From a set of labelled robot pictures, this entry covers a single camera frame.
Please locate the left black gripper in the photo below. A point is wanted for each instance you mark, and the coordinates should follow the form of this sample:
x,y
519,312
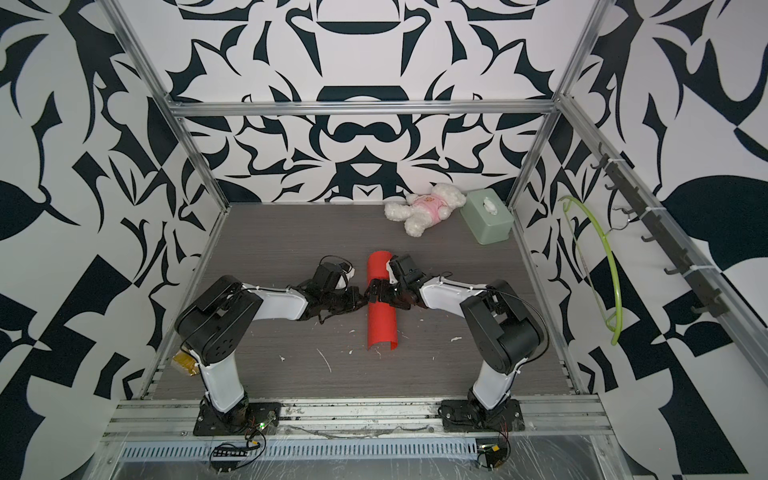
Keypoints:
x,y
355,294

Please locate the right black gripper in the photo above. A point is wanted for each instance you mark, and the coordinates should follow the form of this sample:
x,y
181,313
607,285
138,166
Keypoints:
x,y
383,295

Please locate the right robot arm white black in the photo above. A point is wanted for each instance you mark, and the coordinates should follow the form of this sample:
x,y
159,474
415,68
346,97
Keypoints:
x,y
502,325

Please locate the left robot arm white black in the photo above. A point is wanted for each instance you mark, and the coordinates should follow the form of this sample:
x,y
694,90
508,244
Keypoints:
x,y
212,326

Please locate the white plush teddy bear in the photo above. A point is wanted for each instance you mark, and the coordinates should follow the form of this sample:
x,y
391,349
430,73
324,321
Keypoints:
x,y
422,211

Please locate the green tissue box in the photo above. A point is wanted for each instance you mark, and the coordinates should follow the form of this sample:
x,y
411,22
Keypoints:
x,y
487,217

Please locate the yellow snack packet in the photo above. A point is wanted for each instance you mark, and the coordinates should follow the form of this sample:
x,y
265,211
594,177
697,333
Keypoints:
x,y
185,363

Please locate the small black connector box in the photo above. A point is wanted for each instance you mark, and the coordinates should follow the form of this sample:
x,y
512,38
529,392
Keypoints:
x,y
491,456

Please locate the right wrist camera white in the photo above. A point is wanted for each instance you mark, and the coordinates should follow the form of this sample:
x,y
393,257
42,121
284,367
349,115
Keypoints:
x,y
404,272

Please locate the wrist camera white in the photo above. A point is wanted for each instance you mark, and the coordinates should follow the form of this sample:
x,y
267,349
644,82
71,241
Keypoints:
x,y
333,273
404,272

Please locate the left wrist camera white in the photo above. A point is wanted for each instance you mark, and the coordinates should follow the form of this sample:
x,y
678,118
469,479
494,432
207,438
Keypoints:
x,y
333,273

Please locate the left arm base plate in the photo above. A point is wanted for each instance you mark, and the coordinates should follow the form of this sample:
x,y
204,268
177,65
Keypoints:
x,y
242,418

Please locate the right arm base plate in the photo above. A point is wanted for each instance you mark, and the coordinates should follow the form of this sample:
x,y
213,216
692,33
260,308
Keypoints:
x,y
471,416

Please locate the white slotted cable duct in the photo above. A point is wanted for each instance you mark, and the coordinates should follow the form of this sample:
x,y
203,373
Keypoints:
x,y
326,449

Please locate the aluminium frame crossbar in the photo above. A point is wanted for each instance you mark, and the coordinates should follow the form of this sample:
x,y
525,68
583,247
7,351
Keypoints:
x,y
188,110

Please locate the black hook rail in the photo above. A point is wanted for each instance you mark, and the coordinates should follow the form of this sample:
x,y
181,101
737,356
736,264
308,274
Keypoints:
x,y
645,208

